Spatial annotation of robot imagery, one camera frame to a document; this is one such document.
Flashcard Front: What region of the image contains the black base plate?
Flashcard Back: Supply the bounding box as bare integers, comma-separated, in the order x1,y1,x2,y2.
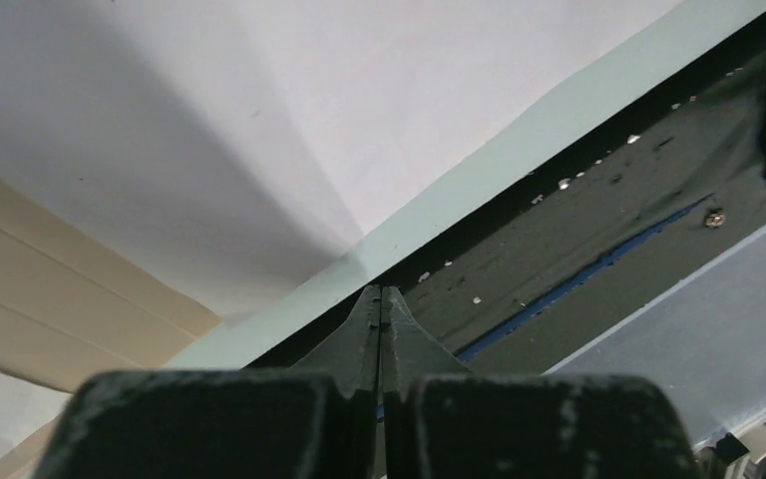
247,0,766,378

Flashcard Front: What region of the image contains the printed paper sheet stack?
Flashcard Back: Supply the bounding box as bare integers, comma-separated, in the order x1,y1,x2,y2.
0,0,688,479

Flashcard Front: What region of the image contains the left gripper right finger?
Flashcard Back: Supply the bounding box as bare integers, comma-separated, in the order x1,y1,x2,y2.
380,287,700,478

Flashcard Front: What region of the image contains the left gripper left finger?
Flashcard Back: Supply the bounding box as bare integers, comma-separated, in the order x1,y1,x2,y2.
35,286,381,478

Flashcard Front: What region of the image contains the brown cardboard folder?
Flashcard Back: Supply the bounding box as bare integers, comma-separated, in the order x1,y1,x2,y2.
0,181,218,478

